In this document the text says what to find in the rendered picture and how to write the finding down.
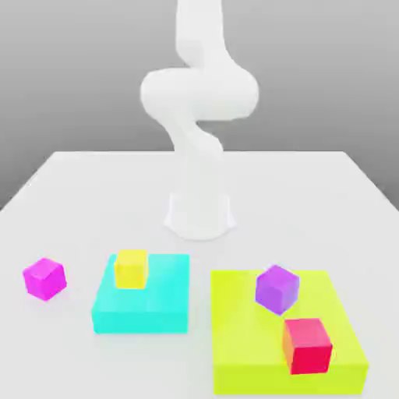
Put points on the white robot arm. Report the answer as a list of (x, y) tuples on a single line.
[(199, 93)]

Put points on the small yellow cube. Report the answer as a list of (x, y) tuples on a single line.
[(131, 269)]

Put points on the small purple cube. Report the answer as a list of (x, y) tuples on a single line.
[(276, 290)]

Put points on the small magenta cube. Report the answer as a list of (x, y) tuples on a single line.
[(44, 279)]

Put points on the small red cube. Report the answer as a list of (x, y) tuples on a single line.
[(308, 347)]

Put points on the large cyan box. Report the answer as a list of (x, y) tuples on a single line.
[(146, 308)]

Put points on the large lime yellow box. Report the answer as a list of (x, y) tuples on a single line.
[(246, 343)]

